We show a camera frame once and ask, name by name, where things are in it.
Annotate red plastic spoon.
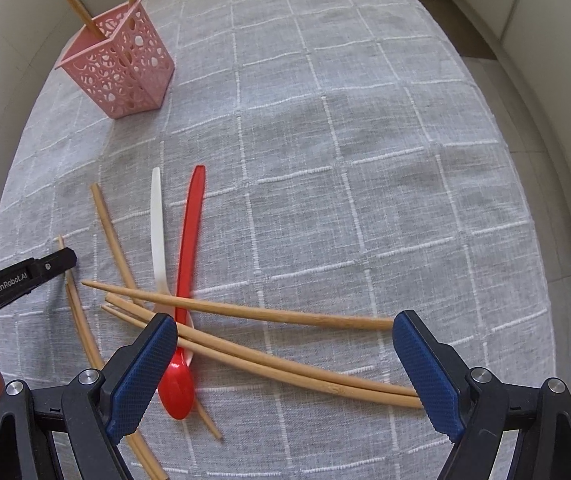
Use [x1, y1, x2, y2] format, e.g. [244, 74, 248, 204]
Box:
[159, 165, 206, 419]

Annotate white plastic spoon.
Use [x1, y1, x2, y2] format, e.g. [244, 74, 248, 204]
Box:
[150, 166, 196, 366]

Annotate pink perforated utensil holder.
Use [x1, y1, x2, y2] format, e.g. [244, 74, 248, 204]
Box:
[56, 0, 175, 119]

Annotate grey checked tablecloth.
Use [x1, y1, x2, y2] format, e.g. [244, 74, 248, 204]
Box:
[0, 0, 555, 479]

